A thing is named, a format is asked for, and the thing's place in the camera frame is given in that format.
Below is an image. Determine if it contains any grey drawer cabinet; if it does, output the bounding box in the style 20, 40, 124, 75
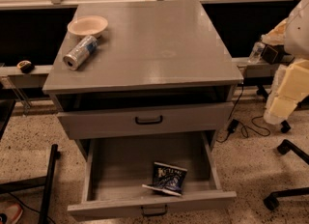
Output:
42, 0, 244, 150

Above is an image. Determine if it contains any clear plastic water bottle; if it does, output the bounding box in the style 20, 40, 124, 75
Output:
248, 42, 266, 64

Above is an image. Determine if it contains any open grey middle drawer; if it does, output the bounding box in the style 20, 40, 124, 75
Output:
68, 132, 236, 221

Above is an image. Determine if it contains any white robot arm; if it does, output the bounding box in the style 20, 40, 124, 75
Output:
262, 0, 309, 125

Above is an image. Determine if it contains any closed grey top drawer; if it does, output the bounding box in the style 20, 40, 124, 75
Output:
58, 102, 233, 140

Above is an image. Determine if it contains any small black speaker box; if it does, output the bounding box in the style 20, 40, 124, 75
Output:
262, 44, 285, 65

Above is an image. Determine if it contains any silver blue drink can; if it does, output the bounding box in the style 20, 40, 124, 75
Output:
63, 35, 98, 70

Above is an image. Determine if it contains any red white shoe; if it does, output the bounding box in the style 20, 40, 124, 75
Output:
0, 203, 23, 224

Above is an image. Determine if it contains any black power adapter with cable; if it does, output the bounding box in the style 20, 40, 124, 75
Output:
217, 87, 271, 144

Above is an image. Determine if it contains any yellow black tape measure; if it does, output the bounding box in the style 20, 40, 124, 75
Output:
17, 60, 35, 73

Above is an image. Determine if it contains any black stand leg left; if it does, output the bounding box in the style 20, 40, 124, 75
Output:
0, 144, 60, 224

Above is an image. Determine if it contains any blue chip bag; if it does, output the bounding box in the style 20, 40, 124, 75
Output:
143, 162, 187, 196

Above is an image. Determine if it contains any white paper bowl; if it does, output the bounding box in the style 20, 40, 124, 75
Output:
68, 15, 108, 38

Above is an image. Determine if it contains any black table leg with caster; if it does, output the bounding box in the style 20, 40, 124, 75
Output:
257, 85, 291, 133

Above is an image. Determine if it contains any black office chair base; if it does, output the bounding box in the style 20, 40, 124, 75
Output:
263, 139, 309, 211

